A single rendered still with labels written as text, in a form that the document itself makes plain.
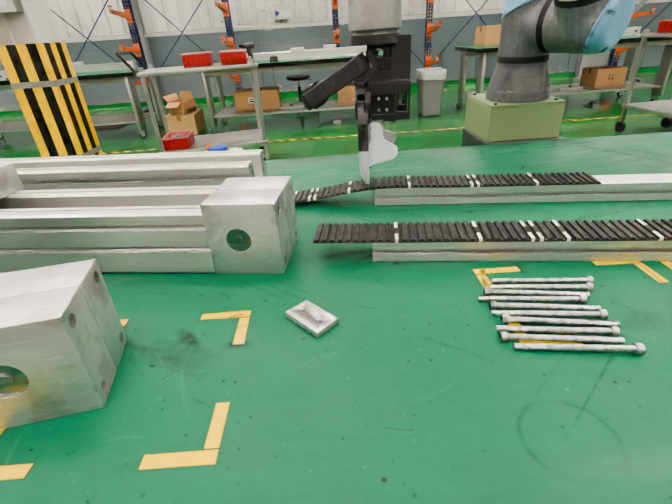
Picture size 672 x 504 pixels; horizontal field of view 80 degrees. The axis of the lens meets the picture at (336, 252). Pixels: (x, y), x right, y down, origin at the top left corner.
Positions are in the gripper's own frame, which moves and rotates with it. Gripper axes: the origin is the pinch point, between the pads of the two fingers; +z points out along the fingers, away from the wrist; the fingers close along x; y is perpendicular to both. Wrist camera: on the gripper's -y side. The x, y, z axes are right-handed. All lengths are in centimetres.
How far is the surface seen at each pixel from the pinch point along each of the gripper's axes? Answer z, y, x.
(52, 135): 36, -248, 224
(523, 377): 5.7, 14.6, -40.1
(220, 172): -1.8, -23.0, -4.9
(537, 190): 3.6, 27.8, -2.0
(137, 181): -0.3, -38.4, -3.9
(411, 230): 2.2, 6.7, -19.0
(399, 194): 3.8, 5.9, -2.0
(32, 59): -17, -241, 225
